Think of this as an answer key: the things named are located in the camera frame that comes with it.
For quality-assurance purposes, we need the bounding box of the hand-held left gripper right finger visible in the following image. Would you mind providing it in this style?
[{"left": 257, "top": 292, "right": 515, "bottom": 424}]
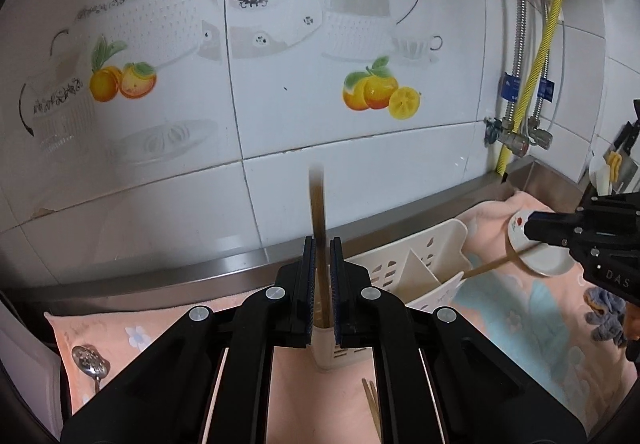
[{"left": 330, "top": 237, "right": 588, "bottom": 444}]

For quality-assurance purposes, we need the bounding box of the metal slotted spoon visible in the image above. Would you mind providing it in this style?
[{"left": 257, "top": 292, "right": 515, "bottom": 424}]
[{"left": 71, "top": 345, "right": 110, "bottom": 395}]

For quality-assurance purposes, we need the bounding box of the cream plastic utensil holder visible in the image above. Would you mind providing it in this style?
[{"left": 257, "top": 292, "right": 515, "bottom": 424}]
[{"left": 312, "top": 218, "right": 473, "bottom": 371}]

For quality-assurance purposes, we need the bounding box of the thin white hose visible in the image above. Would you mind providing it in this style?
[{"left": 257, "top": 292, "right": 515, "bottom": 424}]
[{"left": 547, "top": 18, "right": 570, "bottom": 131}]

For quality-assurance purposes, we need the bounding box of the black-handled knife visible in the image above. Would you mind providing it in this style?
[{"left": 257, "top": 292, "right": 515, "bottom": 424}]
[{"left": 613, "top": 121, "right": 640, "bottom": 162}]

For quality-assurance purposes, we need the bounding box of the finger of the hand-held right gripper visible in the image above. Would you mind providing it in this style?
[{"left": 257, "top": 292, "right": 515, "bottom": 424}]
[
  {"left": 525, "top": 193, "right": 640, "bottom": 231},
  {"left": 527, "top": 229, "right": 602, "bottom": 276}
]

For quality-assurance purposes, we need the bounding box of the grey rag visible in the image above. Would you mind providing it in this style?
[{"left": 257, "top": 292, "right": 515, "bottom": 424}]
[{"left": 585, "top": 286, "right": 628, "bottom": 347}]

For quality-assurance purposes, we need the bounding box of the dark brown wooden chopstick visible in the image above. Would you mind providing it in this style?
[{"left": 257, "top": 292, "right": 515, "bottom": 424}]
[{"left": 309, "top": 164, "right": 332, "bottom": 328}]

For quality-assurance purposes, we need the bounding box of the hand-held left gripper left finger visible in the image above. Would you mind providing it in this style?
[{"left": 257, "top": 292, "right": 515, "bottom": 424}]
[{"left": 60, "top": 236, "right": 317, "bottom": 444}]

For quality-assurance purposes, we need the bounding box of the peach printed towel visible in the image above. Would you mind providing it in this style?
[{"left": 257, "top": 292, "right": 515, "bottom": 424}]
[{"left": 44, "top": 191, "right": 640, "bottom": 444}]

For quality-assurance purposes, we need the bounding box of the yellow kitchen tool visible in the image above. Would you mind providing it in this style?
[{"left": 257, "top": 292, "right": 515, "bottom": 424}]
[{"left": 605, "top": 151, "right": 624, "bottom": 181}]

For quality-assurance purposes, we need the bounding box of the white plate with red print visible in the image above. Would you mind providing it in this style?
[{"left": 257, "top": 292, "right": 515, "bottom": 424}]
[{"left": 506, "top": 210, "right": 577, "bottom": 277}]

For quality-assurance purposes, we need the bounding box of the white board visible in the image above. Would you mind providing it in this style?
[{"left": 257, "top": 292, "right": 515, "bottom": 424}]
[{"left": 0, "top": 294, "right": 64, "bottom": 431}]

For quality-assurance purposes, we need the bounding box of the metal angle valve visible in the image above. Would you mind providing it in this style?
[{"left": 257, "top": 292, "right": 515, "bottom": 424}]
[
  {"left": 484, "top": 116, "right": 531, "bottom": 156},
  {"left": 527, "top": 119, "right": 554, "bottom": 148}
]

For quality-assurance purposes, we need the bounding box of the light wooden chopstick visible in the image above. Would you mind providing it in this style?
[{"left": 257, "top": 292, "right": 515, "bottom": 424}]
[{"left": 462, "top": 244, "right": 548, "bottom": 281}]

